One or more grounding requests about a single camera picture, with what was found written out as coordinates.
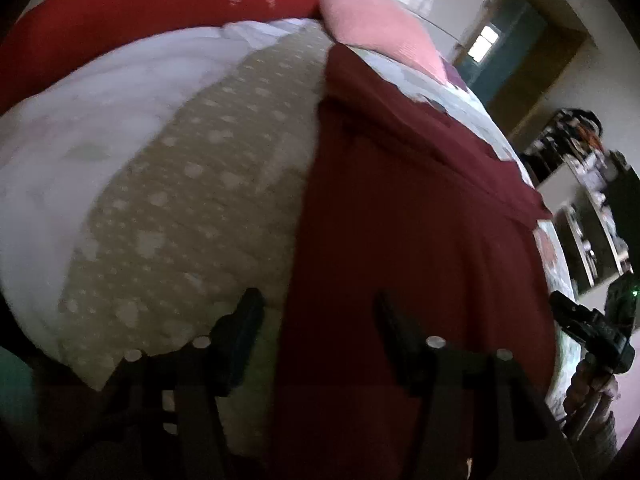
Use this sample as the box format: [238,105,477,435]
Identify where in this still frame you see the cluttered shelf unit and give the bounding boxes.
[519,107,640,297]

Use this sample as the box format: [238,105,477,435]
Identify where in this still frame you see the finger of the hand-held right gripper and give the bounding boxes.
[549,290,603,337]

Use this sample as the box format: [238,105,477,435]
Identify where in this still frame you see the wooden door frame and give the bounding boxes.
[450,0,598,133]

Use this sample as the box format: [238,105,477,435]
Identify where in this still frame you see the person's right hand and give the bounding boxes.
[564,355,621,442]

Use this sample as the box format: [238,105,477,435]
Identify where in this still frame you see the white fluffy blanket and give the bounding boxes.
[0,17,326,366]

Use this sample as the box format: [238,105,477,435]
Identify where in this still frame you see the dark red garment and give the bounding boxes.
[270,42,558,480]

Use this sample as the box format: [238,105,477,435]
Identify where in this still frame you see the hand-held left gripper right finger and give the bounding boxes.
[375,291,576,480]

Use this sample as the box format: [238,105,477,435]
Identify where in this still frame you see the teal cloth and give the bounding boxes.
[0,347,38,418]

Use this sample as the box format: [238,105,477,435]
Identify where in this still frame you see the teal door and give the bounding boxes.
[454,0,551,107]

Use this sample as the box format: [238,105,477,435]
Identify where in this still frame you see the pink pillow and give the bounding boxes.
[311,0,449,85]

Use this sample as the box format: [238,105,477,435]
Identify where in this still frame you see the beige star-printed garment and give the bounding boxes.
[57,22,333,393]

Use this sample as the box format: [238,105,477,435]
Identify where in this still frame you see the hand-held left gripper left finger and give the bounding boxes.
[102,287,267,480]

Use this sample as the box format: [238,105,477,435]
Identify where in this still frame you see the person's right forearm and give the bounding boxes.
[570,407,623,478]

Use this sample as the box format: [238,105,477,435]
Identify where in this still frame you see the red patterned pillow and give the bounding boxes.
[0,0,323,117]

